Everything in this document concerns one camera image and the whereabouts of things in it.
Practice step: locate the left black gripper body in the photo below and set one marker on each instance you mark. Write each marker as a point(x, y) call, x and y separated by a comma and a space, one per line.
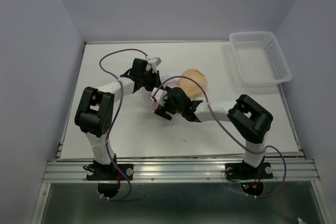
point(146, 78)

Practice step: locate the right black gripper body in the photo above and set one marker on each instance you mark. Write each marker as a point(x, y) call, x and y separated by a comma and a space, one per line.
point(169, 105)

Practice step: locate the white mesh laundry bag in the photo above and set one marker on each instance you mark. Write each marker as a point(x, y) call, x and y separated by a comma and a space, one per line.
point(147, 99)

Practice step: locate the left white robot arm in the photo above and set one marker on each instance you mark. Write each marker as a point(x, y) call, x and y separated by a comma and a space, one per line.
point(95, 110)

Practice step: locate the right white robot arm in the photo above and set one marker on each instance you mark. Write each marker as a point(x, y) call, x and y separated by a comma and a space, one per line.
point(249, 118)

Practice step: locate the white plastic basket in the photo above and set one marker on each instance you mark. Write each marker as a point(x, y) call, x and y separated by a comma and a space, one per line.
point(259, 59)

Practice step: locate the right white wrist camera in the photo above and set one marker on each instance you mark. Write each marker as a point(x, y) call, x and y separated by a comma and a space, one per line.
point(158, 96)

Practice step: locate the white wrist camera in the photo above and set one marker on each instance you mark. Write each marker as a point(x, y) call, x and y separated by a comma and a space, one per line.
point(158, 96)
point(153, 63)

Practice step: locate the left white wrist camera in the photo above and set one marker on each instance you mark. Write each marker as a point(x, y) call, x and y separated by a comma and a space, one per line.
point(153, 63)

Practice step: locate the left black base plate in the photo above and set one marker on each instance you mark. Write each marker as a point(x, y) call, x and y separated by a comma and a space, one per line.
point(109, 179)

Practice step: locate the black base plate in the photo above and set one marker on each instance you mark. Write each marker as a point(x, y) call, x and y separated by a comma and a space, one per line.
point(109, 179)
point(250, 178)

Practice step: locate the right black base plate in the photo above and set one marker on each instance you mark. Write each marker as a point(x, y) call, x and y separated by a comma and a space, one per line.
point(250, 178)

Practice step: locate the aluminium rail frame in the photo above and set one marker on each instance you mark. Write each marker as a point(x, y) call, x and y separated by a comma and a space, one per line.
point(179, 166)

